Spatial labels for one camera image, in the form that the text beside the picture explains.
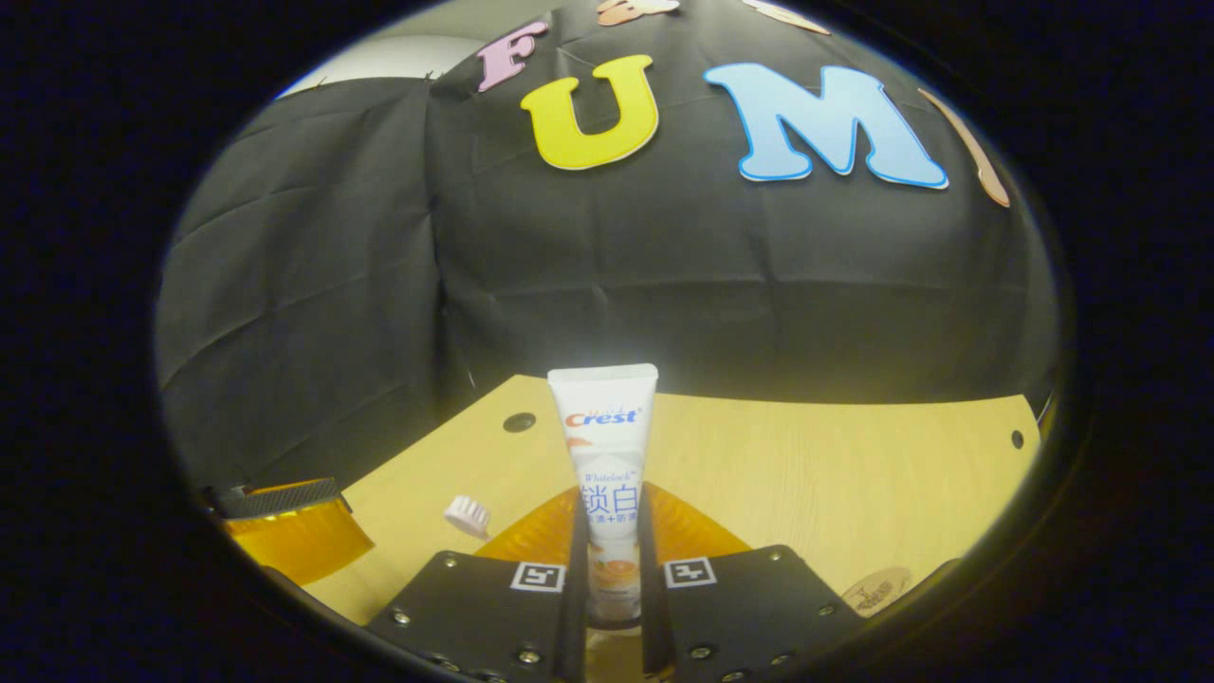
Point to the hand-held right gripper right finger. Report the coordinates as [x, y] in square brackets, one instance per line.
[650, 588]

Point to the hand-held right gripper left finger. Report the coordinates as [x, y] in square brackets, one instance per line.
[574, 588]

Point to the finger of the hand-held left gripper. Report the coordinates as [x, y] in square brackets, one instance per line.
[303, 541]

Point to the white toothbrush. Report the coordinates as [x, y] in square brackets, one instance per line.
[469, 517]

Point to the white toothpaste tube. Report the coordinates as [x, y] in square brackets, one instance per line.
[604, 446]

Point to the round cork coaster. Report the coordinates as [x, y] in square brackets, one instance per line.
[877, 590]

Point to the black backdrop cloth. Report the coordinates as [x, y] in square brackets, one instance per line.
[664, 285]

